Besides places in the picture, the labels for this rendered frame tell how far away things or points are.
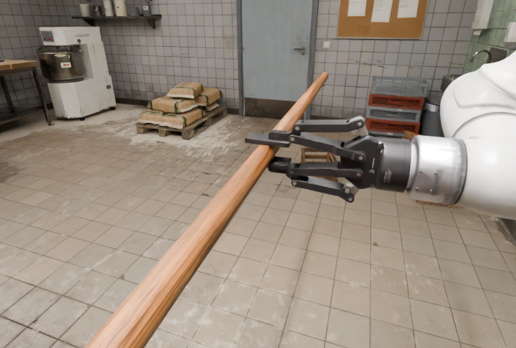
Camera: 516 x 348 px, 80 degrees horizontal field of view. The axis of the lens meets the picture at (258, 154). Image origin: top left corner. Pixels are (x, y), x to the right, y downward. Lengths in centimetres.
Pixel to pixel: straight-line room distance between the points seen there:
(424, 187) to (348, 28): 409
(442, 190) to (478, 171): 4
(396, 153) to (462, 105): 16
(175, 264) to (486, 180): 36
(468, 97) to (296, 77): 411
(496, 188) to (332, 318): 144
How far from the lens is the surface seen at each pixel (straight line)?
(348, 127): 44
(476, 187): 46
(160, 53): 554
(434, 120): 415
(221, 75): 503
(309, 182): 49
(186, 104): 414
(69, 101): 534
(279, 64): 465
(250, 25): 475
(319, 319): 179
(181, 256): 27
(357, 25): 447
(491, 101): 56
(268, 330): 173
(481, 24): 403
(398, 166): 44
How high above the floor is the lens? 138
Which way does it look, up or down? 23 degrees down
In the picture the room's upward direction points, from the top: straight up
